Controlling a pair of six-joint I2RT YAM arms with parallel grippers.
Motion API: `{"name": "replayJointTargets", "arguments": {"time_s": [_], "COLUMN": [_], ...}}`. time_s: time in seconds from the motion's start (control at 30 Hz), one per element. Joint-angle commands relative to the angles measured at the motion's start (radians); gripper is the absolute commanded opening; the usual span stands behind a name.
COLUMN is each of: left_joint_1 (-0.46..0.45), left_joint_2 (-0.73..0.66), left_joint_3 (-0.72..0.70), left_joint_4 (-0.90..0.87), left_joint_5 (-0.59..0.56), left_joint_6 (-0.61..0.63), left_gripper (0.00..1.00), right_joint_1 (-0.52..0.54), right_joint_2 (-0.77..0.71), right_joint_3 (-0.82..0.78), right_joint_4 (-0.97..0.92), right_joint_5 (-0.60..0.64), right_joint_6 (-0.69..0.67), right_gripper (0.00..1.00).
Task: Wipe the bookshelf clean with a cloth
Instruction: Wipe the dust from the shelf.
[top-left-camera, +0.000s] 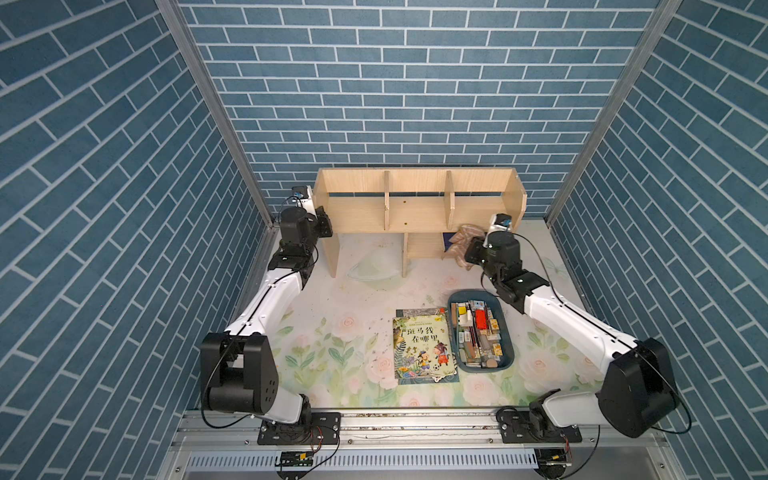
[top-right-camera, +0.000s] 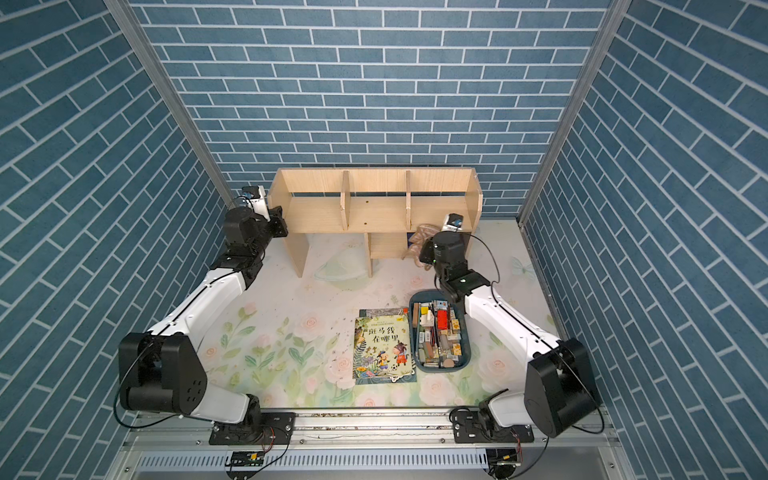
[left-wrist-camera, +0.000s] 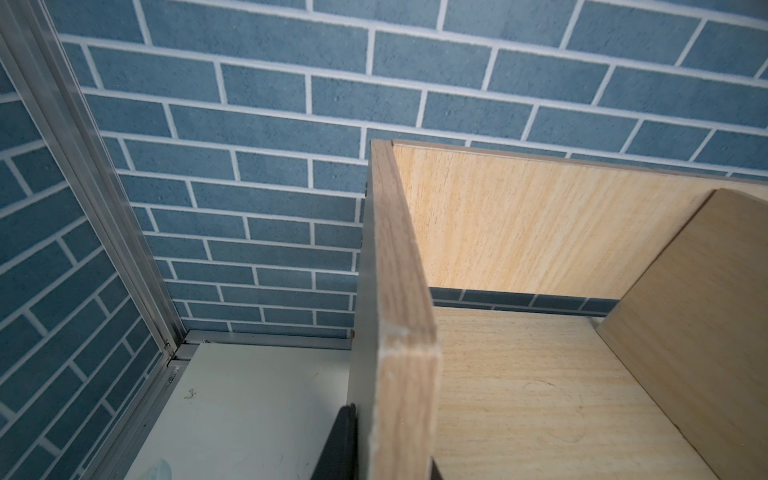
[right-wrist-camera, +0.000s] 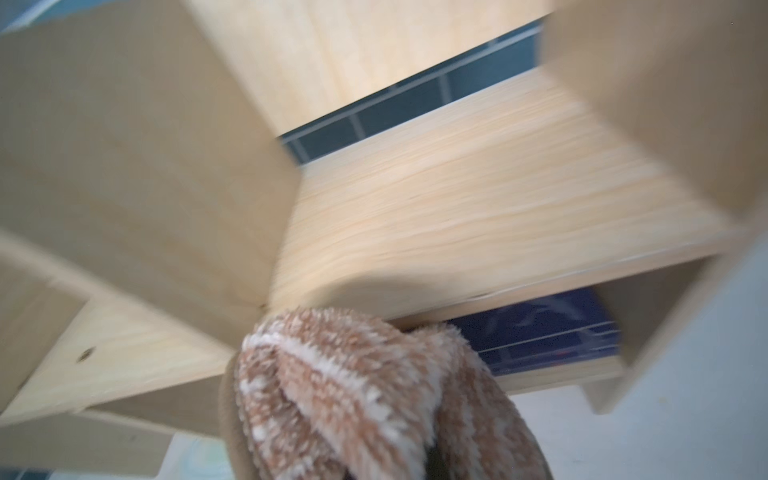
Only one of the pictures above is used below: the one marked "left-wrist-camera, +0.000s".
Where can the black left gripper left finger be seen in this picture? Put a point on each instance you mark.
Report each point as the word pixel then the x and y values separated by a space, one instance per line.
pixel 339 457

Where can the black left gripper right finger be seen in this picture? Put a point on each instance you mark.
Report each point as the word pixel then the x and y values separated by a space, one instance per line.
pixel 435 472

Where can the light wooden bookshelf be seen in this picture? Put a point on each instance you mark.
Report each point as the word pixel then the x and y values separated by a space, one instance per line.
pixel 528 317

